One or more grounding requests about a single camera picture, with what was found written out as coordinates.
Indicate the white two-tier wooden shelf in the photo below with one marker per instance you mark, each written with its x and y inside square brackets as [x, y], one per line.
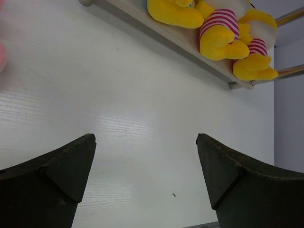
[135, 11]

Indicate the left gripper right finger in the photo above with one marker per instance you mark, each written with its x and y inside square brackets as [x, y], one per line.
[248, 193]

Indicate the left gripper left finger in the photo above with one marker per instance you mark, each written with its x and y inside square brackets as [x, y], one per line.
[44, 192]

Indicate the pink toy pink striped shirt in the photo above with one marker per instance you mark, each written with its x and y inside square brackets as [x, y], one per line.
[3, 56]

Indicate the yellow toy red stripes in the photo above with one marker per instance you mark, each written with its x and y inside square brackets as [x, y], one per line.
[258, 30]
[219, 35]

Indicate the yellow toy blue striped shirt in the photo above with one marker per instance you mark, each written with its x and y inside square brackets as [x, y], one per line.
[181, 13]

